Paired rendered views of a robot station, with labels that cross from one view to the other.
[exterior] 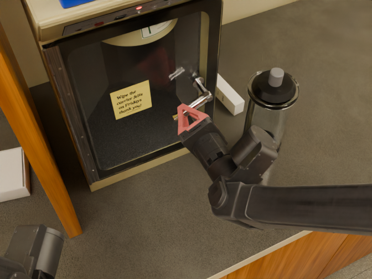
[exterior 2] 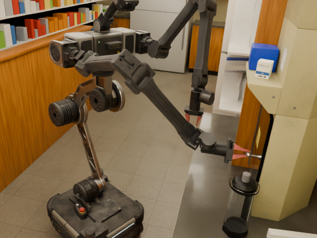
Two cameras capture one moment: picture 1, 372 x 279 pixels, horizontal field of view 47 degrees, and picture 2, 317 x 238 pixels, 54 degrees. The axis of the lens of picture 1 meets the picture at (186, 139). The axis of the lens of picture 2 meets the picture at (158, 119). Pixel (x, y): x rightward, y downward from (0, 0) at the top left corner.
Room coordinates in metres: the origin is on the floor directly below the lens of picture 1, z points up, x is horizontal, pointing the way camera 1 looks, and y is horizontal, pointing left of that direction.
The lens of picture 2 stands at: (0.94, -1.13, 1.85)
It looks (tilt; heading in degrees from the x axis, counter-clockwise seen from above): 26 degrees down; 128
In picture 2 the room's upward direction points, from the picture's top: 4 degrees clockwise
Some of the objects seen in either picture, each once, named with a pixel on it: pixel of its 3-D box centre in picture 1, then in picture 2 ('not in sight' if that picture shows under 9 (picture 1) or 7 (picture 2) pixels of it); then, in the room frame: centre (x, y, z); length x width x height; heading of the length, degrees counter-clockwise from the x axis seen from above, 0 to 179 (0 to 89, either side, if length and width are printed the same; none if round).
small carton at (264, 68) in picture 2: not in sight; (264, 68); (0.54, 0.01, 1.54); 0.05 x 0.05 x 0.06; 11
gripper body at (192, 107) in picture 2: not in sight; (194, 105); (0.15, 0.20, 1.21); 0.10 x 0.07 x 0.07; 27
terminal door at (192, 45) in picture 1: (148, 101); (258, 146); (0.57, 0.07, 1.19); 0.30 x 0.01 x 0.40; 116
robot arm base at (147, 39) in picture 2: not in sight; (147, 44); (-0.26, 0.28, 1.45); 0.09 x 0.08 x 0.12; 86
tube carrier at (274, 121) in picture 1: (265, 119); (239, 206); (0.63, -0.18, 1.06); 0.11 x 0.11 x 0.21
